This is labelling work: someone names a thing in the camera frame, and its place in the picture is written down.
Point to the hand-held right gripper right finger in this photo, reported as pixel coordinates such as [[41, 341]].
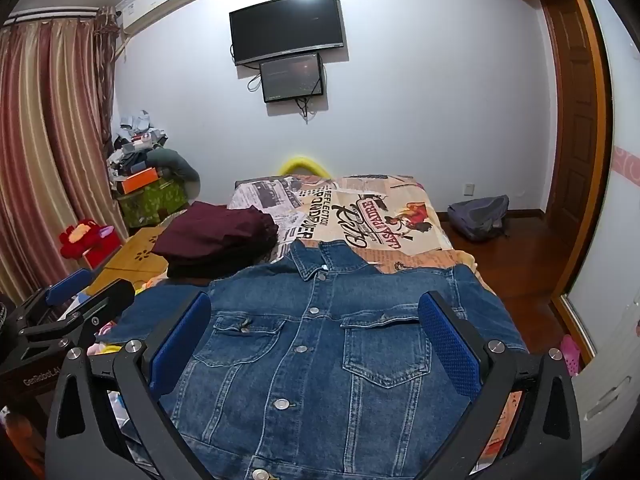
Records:
[[450, 345]]

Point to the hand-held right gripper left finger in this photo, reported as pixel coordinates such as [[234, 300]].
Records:
[[182, 340]]

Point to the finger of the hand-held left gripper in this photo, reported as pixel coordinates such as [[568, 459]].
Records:
[[67, 284], [110, 296]]

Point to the blue denim jacket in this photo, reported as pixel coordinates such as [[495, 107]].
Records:
[[310, 380]]

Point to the maroon folded clothes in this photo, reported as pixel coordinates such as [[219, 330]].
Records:
[[215, 230]]

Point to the red plush toy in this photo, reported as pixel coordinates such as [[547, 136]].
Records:
[[80, 235]]

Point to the green patterned box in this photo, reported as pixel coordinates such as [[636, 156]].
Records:
[[152, 205]]

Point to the pink slipper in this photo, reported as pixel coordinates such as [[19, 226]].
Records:
[[569, 355]]

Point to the orange box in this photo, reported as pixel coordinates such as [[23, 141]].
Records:
[[142, 181]]

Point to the grey backpack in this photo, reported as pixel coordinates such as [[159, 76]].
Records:
[[477, 217]]

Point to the striped red curtain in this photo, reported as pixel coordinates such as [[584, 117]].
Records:
[[45, 135]]

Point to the printed bed sheet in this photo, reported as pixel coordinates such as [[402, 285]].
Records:
[[360, 210]]

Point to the pile of household clutter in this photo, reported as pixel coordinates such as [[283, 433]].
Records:
[[135, 135]]

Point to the yellow curved cushion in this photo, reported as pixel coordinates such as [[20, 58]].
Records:
[[305, 164]]

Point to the white wardrobe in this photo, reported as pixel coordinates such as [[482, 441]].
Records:
[[620, 210]]

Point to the wooden door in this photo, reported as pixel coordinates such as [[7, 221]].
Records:
[[570, 110]]

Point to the white air conditioner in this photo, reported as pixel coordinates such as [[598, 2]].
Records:
[[160, 2]]

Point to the white wall socket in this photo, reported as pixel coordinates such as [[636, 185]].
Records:
[[468, 190]]

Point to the small black wall monitor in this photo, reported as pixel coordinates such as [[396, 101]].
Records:
[[291, 77]]

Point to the large black wall television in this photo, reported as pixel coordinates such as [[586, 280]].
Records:
[[287, 27]]

